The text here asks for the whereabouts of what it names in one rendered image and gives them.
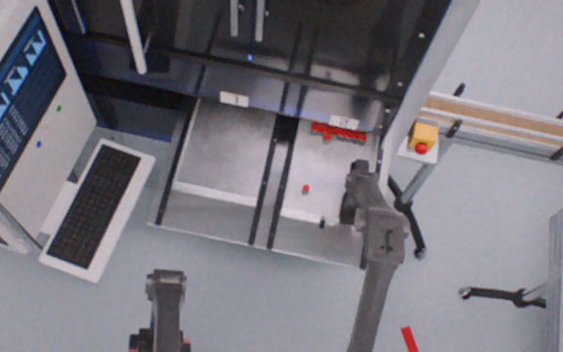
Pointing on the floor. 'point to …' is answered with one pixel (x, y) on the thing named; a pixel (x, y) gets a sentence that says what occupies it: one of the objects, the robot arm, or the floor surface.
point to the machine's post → (428, 70)
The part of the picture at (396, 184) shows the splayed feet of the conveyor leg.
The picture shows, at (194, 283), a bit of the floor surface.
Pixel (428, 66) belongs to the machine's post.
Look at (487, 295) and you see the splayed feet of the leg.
